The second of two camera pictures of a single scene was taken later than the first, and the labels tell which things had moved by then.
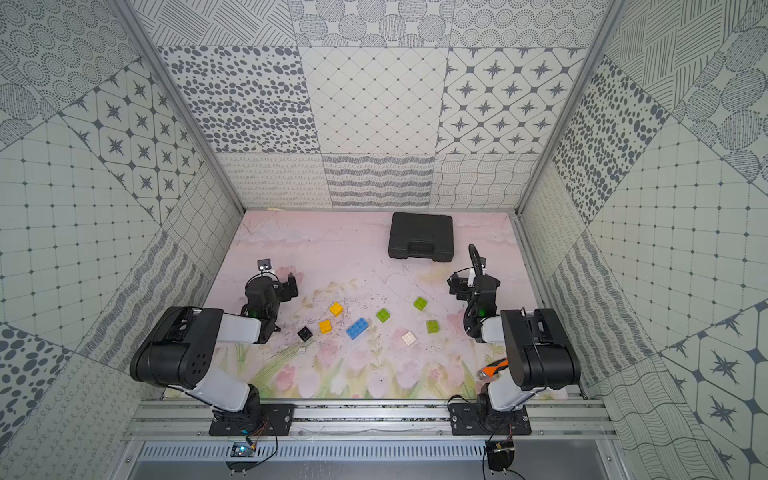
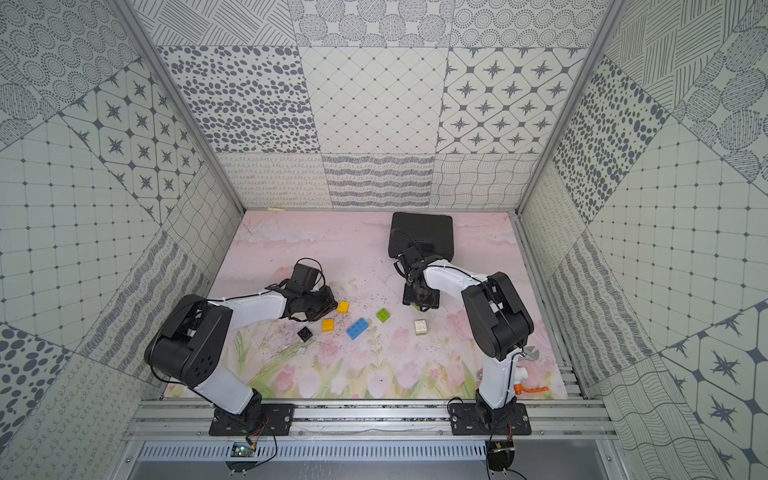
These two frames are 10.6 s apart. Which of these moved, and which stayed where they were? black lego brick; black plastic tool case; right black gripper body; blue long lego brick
Moved: right black gripper body
Stayed: blue long lego brick; black lego brick; black plastic tool case
